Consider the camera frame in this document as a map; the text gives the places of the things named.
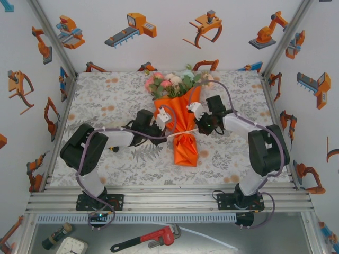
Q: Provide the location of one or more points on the cream printed ribbon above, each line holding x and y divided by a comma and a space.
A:
185, 132

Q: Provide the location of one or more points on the orange wrapping paper sheet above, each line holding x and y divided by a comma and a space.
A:
185, 150

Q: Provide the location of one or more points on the artificial flower bouquet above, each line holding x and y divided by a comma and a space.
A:
172, 82

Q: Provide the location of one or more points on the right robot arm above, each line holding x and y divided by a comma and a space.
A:
235, 124

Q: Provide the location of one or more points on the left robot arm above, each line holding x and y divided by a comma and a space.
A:
119, 136

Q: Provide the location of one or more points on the yellow black hand tool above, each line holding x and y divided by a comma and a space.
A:
114, 149

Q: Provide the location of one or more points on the floral patterned tablecloth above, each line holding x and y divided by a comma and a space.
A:
119, 87

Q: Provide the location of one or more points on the red pipe wrench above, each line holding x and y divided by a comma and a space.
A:
159, 236

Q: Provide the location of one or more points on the small black electronics box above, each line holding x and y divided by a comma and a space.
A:
245, 219
99, 215

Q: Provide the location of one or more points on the white plastic strip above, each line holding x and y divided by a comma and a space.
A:
212, 239

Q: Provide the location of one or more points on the dark bottle with cork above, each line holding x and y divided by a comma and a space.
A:
57, 235

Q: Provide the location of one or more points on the white alarm clock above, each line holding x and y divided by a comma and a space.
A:
71, 246

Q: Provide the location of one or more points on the aluminium frame cross rail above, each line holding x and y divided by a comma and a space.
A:
169, 201

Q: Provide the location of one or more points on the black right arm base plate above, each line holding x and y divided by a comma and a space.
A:
225, 202

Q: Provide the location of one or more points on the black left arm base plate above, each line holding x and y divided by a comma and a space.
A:
116, 202

